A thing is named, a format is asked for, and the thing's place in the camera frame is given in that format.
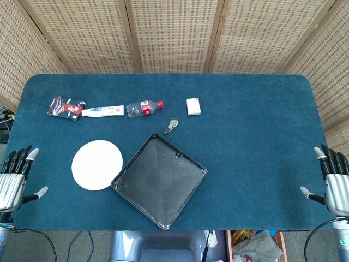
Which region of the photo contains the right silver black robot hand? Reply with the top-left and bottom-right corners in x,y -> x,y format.
299,144 -> 349,216

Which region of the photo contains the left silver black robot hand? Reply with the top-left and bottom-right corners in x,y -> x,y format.
0,145 -> 49,214

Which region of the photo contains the white round plate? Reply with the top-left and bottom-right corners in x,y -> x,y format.
71,139 -> 123,191

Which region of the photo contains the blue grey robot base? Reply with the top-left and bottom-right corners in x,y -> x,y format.
109,230 -> 216,262

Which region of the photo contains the black square tray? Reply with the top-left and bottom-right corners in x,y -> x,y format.
110,133 -> 208,231

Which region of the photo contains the blue felt tablecloth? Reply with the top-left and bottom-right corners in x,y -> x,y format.
4,73 -> 329,233

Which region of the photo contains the red black snack packet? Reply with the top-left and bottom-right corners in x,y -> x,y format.
47,96 -> 87,122

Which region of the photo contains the grey crumpled cloth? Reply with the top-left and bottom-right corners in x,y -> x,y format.
233,231 -> 283,260

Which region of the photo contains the white toothpaste tube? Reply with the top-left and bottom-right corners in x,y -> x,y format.
81,105 -> 125,119

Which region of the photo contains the woven bamboo screen panel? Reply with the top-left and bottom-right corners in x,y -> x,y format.
124,0 -> 228,74
207,0 -> 324,74
279,0 -> 349,150
0,0 -> 68,112
16,0 -> 141,74

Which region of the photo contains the orange wooden crate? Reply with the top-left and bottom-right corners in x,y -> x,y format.
225,230 -> 287,262

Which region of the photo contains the clear bottle with red cap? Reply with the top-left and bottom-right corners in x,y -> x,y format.
125,100 -> 164,118

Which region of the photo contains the small white box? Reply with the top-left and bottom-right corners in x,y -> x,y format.
186,97 -> 203,117

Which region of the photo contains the small correction tape dispenser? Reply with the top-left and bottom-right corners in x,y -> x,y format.
163,117 -> 180,135

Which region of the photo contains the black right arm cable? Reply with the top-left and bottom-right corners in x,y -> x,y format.
305,218 -> 339,262

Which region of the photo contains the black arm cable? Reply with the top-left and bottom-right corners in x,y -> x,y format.
13,228 -> 57,262
305,218 -> 339,262

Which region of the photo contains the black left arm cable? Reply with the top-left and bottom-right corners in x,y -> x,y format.
13,228 -> 57,262

